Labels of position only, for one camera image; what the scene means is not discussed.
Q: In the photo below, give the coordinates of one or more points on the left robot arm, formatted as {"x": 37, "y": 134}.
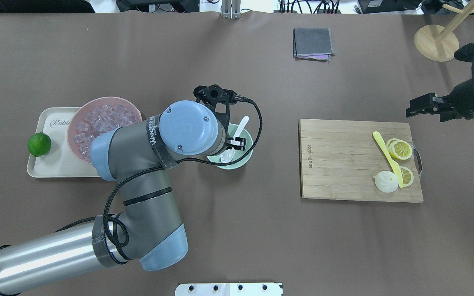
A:
{"x": 141, "y": 220}

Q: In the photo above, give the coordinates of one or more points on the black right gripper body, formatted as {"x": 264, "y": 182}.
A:
{"x": 463, "y": 97}

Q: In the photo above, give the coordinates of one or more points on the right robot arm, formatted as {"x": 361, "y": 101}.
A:
{"x": 458, "y": 104}

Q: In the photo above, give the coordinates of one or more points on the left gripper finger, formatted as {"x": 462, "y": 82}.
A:
{"x": 237, "y": 143}

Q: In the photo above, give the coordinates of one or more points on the cream plastic tray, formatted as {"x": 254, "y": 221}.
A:
{"x": 60, "y": 162}

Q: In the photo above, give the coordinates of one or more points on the back lemon slice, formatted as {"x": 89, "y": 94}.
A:
{"x": 407, "y": 176}

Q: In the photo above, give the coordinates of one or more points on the clear ice cubes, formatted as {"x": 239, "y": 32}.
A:
{"x": 100, "y": 120}

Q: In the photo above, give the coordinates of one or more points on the white ceramic spoon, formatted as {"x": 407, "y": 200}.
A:
{"x": 241, "y": 126}

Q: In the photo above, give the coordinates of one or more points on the white steamed bun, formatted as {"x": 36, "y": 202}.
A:
{"x": 386, "y": 181}

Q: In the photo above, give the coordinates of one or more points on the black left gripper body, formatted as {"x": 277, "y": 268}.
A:
{"x": 237, "y": 144}

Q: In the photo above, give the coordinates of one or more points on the green lime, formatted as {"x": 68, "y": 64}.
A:
{"x": 39, "y": 144}

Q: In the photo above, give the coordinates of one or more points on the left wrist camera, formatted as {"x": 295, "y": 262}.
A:
{"x": 211, "y": 96}

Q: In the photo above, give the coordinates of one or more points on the yellow plastic knife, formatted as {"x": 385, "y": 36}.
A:
{"x": 393, "y": 164}

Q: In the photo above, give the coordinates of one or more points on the pink bowl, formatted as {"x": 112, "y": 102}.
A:
{"x": 88, "y": 107}

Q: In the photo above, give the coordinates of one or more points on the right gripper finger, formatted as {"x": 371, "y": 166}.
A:
{"x": 427, "y": 104}

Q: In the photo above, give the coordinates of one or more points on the lemon slice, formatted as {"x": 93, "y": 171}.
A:
{"x": 407, "y": 176}
{"x": 399, "y": 149}

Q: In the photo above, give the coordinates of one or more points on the single clear ice cube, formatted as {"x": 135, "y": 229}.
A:
{"x": 227, "y": 156}

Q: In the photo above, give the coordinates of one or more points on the wooden mug tree stand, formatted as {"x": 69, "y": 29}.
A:
{"x": 438, "y": 43}

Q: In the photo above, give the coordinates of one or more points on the bamboo cutting board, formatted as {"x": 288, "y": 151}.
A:
{"x": 340, "y": 158}

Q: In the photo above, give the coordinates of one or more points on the front lemon slice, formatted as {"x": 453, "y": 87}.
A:
{"x": 399, "y": 149}

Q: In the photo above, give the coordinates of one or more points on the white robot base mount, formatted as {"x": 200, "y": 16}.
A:
{"x": 230, "y": 289}

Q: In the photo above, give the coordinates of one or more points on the mint green bowl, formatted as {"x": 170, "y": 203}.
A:
{"x": 238, "y": 153}

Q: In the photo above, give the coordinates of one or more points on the grey folded cloth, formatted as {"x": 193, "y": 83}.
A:
{"x": 313, "y": 44}

